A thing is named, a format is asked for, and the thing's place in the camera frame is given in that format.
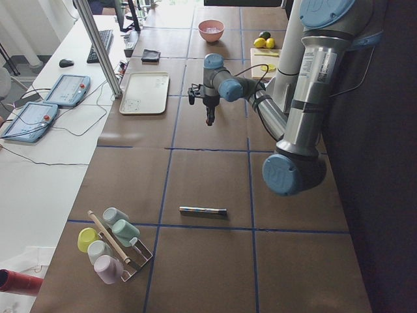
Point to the yellow lemon lower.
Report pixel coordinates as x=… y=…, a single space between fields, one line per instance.
x=259 y=42

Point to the wooden rack handle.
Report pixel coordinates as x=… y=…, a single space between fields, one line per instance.
x=123 y=256

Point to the lower blue teach pendant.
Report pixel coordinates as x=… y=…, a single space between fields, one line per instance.
x=31 y=123

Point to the yellow-green plastic knife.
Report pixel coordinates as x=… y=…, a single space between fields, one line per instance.
x=273 y=54

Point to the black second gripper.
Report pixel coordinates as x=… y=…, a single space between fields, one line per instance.
x=210 y=102

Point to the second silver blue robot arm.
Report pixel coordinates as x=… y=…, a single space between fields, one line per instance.
x=292 y=105

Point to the wooden cutting board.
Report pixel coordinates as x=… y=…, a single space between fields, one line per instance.
x=257 y=61

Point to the yellow lemon slices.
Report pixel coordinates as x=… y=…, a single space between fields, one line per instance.
x=268 y=68

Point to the pink bowl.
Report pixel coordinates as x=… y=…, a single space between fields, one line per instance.
x=211 y=30

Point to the steel muddler with black tip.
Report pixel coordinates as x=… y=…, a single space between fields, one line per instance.
x=201 y=211

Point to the grey folded cloth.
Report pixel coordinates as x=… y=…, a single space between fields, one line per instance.
x=150 y=56

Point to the yellow cup in rack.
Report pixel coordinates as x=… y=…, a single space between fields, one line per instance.
x=85 y=237

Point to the aluminium frame post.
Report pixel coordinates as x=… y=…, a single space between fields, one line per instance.
x=87 y=18

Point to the white wire cup rack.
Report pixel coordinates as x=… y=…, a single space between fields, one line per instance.
x=138 y=253

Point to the black computer mouse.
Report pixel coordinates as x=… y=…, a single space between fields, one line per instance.
x=65 y=63

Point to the red bottle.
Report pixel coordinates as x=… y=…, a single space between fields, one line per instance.
x=20 y=283

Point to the green lime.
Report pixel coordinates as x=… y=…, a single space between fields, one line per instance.
x=265 y=35

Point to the upper blue teach pendant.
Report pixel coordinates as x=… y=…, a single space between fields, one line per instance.
x=69 y=90

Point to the cream bear tray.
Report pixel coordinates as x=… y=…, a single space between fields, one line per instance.
x=145 y=94

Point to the frosted white cup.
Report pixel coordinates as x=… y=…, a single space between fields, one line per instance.
x=98 y=248

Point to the lilac cup in rack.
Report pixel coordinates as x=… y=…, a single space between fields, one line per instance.
x=109 y=269

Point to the pale cup in rack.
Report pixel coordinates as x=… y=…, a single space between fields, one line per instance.
x=111 y=215

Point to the mint green cup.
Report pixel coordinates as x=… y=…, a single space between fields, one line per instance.
x=125 y=232

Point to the blue teach pendant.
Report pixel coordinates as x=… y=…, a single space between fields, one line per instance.
x=69 y=90
x=31 y=123

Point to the yellow lemon upper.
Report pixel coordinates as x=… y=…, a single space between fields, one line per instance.
x=270 y=43

